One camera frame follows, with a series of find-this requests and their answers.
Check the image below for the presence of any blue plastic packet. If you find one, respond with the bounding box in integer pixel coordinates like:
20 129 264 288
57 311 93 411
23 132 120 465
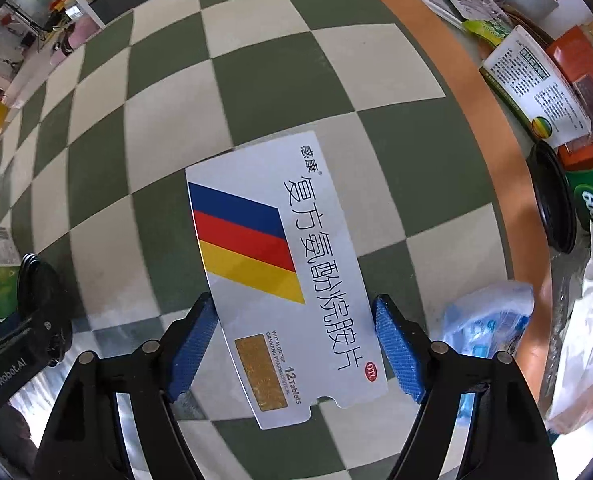
443 281 535 361

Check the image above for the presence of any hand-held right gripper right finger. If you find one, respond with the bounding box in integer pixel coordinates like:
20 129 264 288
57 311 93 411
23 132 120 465
371 294 560 480

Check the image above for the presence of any green sachet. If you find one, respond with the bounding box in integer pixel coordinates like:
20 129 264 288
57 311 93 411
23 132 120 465
464 19 515 46

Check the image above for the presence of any white green printed box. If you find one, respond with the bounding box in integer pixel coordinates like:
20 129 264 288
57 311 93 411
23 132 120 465
479 25 593 148

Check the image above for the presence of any orange box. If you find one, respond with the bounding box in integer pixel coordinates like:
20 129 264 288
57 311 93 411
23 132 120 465
547 27 593 171

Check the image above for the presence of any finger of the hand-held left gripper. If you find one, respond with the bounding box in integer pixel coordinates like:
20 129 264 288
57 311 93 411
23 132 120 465
24 305 73 368

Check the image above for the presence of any white crumpled bag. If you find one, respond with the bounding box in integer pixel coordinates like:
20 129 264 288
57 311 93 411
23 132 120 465
547 272 593 436

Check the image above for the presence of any clear plastic bag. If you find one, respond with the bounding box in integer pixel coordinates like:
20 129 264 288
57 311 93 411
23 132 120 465
547 237 593 321

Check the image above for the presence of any black lid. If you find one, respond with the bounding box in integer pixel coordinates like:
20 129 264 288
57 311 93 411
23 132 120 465
525 140 577 254

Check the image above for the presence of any white striped medicine box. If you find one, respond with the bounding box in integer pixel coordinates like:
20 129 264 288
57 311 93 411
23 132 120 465
185 130 390 431

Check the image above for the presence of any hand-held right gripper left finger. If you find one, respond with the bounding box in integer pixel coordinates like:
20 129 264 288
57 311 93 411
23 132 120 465
35 292 218 480

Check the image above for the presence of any green white checkered tablecloth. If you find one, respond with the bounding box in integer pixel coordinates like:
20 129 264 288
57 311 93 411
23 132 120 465
0 0 552 480

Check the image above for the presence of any pink suitcase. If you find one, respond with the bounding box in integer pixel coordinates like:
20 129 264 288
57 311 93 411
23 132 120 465
62 14 100 56

